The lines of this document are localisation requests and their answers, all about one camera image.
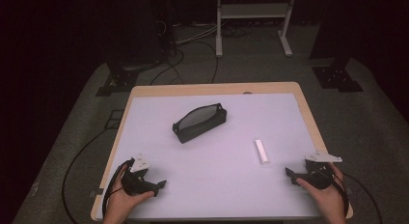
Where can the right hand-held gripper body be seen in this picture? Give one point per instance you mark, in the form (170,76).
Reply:
(318,172)

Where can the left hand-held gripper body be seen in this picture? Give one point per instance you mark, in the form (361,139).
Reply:
(135,183)

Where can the white eraser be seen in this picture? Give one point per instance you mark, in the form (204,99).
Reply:
(261,152)

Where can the black pencil case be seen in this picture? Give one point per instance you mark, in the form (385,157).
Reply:
(199,127)

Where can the person's left hand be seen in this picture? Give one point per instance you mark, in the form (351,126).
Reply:
(117,206)

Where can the person's right hand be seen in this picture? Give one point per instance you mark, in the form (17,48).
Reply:
(331,201)

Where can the white table mat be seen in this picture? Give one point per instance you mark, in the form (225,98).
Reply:
(209,185)

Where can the light wooden table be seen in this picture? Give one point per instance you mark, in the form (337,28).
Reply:
(212,88)

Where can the white metal stand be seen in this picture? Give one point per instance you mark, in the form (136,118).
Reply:
(254,11)

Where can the black square floor frame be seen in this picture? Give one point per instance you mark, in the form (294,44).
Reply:
(114,119)

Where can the black stand with base plate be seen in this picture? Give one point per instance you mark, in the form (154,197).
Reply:
(337,77)
(120,79)

